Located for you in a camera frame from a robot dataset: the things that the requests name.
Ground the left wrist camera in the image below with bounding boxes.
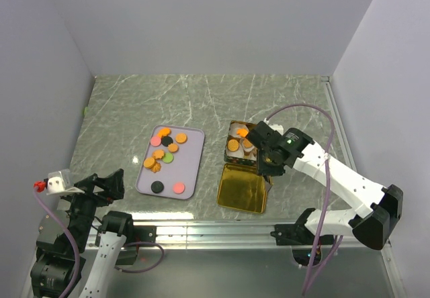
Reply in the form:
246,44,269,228
34,169,84,195

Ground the pink sandwich cookie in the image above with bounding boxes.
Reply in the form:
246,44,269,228
173,182,185,194
150,136,161,147

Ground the pink sandwich cookie top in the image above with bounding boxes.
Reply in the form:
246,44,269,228
150,136,161,147

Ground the white paper cup four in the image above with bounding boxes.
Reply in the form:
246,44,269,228
226,139,244,158

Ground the purple plastic tray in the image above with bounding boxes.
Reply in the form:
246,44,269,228
136,125,205,200

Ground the aluminium rail frame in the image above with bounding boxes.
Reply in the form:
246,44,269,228
19,75,407,298

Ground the orange swirl cookie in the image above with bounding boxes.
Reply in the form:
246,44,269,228
150,162,161,172

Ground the white paper cup one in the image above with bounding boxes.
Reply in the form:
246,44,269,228
228,122,249,140

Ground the black sandwich cookie bottom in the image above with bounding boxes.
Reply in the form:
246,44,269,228
150,181,165,194

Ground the round tan biscuit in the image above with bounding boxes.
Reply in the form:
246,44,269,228
142,157,157,169
227,139,240,152
175,133,187,144

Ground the black sandwich cookie top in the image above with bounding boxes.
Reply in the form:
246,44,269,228
161,136,173,147

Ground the gold tin lid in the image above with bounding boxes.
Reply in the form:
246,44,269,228
217,163,269,214

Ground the pink sandwich cookie bottom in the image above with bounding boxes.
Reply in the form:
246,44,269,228
173,182,185,194

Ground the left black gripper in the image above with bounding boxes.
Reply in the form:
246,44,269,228
63,167,124,250

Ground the orange round cookie middle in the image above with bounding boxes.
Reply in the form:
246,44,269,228
167,143,179,153

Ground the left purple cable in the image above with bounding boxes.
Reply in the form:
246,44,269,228
32,187,81,298

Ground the white paper cup three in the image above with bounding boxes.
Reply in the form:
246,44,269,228
241,138,255,155

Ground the orange fish cookie top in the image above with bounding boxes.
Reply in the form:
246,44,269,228
157,127,171,138

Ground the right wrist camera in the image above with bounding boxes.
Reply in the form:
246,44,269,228
263,118,284,135

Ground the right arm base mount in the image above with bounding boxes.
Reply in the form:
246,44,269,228
270,224,314,267

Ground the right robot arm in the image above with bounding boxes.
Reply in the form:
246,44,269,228
246,121,403,250

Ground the orange fish cookie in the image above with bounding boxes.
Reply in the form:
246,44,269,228
236,128,249,138
157,127,171,138

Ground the green macaron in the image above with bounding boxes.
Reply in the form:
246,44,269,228
162,152,174,164

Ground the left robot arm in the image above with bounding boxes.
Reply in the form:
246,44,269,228
30,168,135,297

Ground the orange round cookie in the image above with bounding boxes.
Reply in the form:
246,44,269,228
242,138,253,148
167,143,179,153

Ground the black sandwich cookie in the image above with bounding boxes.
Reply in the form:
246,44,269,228
161,136,173,147
150,181,165,194

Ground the purple cable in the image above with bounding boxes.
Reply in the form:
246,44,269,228
32,187,81,298
265,104,343,296

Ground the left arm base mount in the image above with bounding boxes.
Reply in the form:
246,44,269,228
116,226,157,266

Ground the round tan biscuit top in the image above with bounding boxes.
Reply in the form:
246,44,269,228
175,133,187,144

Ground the orange flower cookie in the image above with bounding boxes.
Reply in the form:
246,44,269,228
152,149,165,160

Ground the orange round cookie bottom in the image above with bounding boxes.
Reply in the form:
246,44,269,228
242,138,253,148

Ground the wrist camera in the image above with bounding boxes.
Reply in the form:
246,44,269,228
34,169,84,195
263,118,284,135

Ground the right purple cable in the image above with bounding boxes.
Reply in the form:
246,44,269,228
265,104,343,296

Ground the green cookie tin box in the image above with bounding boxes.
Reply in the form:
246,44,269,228
224,120,258,167

